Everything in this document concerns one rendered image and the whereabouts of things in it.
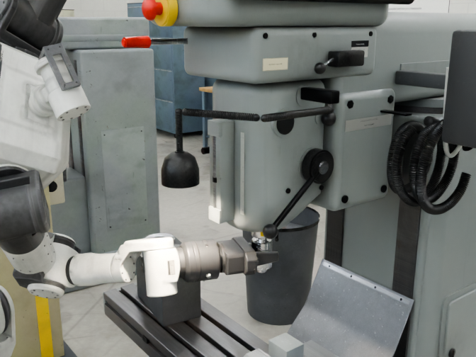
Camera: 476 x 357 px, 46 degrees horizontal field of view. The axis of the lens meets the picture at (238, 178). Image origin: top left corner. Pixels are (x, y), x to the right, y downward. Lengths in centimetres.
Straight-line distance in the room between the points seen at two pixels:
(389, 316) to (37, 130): 96
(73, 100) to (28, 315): 209
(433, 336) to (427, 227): 30
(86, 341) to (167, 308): 180
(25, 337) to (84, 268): 185
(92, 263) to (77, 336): 219
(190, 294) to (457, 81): 93
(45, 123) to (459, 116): 79
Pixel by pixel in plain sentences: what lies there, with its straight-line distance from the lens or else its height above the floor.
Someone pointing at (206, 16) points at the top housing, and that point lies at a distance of 96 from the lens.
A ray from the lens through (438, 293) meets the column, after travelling 151.
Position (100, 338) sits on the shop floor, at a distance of 339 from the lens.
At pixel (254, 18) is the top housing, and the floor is 174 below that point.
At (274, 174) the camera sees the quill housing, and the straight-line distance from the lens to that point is 110.
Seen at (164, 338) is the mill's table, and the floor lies 91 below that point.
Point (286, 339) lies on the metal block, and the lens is 130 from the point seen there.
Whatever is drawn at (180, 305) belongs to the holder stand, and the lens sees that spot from 163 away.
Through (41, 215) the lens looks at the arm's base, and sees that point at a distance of 104.
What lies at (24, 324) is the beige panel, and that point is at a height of 28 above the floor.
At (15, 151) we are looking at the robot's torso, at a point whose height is 151.
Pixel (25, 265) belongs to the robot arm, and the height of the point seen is 127.
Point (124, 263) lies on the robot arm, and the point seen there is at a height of 124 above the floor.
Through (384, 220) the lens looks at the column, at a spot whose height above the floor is 125.
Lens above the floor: 174
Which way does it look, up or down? 16 degrees down
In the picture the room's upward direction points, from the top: straight up
